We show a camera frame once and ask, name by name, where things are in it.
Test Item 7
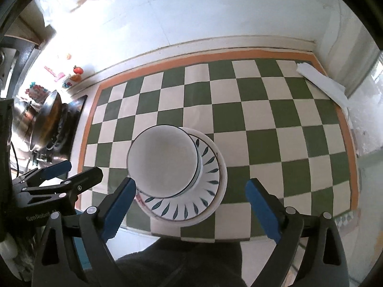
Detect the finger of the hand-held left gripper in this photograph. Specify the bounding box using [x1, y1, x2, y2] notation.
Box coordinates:
[11, 160, 72, 192]
[19, 167, 104, 213]

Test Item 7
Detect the fruit wall sticker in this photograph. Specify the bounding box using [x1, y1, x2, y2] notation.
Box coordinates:
[61, 65, 84, 90]

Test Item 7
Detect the white bowl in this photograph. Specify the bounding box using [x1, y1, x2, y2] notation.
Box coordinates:
[126, 125, 204, 198]

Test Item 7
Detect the black gas stove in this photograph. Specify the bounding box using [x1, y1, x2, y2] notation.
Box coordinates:
[30, 94, 89, 163]

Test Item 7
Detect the grey range hood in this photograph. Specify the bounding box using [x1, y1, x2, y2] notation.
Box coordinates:
[0, 34, 39, 99]

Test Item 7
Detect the white plate with pink roses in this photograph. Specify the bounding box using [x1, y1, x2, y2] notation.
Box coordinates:
[135, 127, 228, 226]

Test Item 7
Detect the steel wok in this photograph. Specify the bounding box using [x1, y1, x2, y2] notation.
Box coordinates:
[28, 90, 63, 151]

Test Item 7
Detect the white folded paper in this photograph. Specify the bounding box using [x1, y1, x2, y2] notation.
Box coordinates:
[296, 62, 349, 108]

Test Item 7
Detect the white plate with blue leaves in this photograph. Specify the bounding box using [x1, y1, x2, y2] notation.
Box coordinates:
[138, 134, 222, 220]

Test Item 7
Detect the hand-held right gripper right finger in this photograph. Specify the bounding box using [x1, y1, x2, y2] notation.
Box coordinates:
[245, 178, 349, 287]

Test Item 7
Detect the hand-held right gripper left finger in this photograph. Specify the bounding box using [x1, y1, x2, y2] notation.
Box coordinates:
[31, 177, 137, 287]

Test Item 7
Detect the pink wall sticker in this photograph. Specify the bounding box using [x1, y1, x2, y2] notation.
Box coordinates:
[44, 66, 66, 82]

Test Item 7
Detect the green and cream checkered mat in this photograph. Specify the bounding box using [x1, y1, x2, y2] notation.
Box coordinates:
[75, 51, 360, 244]

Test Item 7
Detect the person's dark clothing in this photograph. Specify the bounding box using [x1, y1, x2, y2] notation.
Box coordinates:
[115, 236, 249, 287]

